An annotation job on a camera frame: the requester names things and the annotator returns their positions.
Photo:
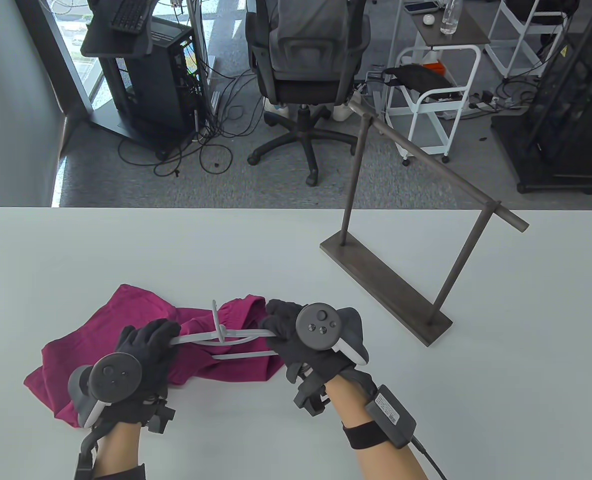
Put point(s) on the person's left hand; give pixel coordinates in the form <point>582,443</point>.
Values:
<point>146,345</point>

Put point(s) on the person's right hand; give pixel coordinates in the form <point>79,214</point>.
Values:
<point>286,320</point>

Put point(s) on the magenta shorts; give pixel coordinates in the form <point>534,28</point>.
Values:
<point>126,305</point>

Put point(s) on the grey plastic hanger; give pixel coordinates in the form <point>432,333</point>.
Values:
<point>196,338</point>

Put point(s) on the person's right forearm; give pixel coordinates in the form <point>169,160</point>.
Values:
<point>355,405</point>

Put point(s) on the person's left forearm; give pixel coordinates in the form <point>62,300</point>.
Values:
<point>121,445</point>

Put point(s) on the grey right hand controller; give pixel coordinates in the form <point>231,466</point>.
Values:
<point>318,325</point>

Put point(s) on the grey hand controller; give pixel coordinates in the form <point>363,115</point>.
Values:
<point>318,325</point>
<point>113,377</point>

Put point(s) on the grey left hand controller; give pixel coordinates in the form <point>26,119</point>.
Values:
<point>113,377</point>

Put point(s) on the dark metal hanging rack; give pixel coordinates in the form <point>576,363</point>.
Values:
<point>385,286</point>

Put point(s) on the black left wrist battery box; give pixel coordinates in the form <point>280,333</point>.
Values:
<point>83,470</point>

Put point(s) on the black wrist battery box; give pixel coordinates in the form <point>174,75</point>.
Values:
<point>390,415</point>
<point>83,470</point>

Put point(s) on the black right wrist battery box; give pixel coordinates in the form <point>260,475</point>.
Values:
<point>390,415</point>

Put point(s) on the black mesh office chair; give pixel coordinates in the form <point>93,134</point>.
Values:
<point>300,92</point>

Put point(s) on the black computer tower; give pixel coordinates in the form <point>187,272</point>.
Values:
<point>166,90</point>

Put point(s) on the black bag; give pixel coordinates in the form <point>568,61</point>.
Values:
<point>420,77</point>

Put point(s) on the orange box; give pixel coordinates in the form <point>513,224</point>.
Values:
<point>434,66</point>

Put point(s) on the white power strip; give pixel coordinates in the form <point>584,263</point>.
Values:
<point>483,100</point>

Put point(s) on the black monitor stand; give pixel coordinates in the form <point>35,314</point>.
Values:
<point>106,45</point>

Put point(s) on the white rolling cart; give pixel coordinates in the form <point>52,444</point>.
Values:
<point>445,48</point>

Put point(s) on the black keyboard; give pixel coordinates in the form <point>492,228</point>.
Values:
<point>128,15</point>

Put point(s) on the small white round object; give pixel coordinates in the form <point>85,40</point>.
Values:
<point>428,20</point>

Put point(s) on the blue smartphone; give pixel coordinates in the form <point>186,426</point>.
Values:
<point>421,7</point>

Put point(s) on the brown side table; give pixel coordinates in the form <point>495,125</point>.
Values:
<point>465,30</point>

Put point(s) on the clear water bottle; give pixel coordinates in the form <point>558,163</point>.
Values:
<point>449,20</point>

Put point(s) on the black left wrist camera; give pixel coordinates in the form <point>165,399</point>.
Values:
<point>158,415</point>

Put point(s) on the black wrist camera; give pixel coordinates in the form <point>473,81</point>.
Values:
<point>158,415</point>
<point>310,397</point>

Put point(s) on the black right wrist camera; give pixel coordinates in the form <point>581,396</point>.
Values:
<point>310,397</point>

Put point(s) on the white metal post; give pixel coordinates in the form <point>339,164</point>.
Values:
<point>198,30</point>

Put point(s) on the white frame rack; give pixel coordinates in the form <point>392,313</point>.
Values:
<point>545,21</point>

